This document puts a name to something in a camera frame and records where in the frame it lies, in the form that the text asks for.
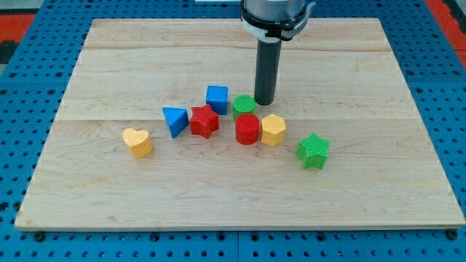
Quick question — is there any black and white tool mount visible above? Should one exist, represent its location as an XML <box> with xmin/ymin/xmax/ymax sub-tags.
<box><xmin>240</xmin><ymin>1</ymin><xmax>316</xmax><ymax>41</ymax></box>

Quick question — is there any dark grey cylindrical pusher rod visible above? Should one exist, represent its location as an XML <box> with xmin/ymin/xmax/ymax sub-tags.
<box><xmin>254</xmin><ymin>40</ymin><xmax>282</xmax><ymax>106</ymax></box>

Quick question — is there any green star block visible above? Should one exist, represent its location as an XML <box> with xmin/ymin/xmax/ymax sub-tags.
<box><xmin>296</xmin><ymin>133</ymin><xmax>331</xmax><ymax>170</ymax></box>

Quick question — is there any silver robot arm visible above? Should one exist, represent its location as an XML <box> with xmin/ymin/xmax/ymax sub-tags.
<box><xmin>240</xmin><ymin>0</ymin><xmax>316</xmax><ymax>106</ymax></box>

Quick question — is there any yellow hexagon block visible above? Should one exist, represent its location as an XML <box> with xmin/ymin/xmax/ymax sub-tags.
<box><xmin>261</xmin><ymin>114</ymin><xmax>286</xmax><ymax>146</ymax></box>

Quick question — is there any red star block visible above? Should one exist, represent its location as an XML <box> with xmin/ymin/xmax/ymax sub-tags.
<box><xmin>189</xmin><ymin>104</ymin><xmax>219</xmax><ymax>139</ymax></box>

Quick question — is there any green cylinder block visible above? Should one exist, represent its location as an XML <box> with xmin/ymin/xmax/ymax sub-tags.
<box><xmin>233</xmin><ymin>95</ymin><xmax>256</xmax><ymax>120</ymax></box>

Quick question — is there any blue cube block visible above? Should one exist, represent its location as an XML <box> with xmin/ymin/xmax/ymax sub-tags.
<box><xmin>205</xmin><ymin>85</ymin><xmax>229</xmax><ymax>115</ymax></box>

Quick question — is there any red cylinder block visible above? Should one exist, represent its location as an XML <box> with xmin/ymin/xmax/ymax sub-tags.
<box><xmin>235</xmin><ymin>114</ymin><xmax>260</xmax><ymax>145</ymax></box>

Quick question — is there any blue triangle block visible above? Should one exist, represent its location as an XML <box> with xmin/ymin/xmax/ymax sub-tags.
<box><xmin>162</xmin><ymin>107</ymin><xmax>189</xmax><ymax>138</ymax></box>

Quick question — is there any light wooden board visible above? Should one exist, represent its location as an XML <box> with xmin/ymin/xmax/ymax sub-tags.
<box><xmin>15</xmin><ymin>18</ymin><xmax>465</xmax><ymax>231</ymax></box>

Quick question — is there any yellow heart block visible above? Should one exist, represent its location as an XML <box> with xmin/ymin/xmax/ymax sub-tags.
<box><xmin>122</xmin><ymin>128</ymin><xmax>154</xmax><ymax>159</ymax></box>

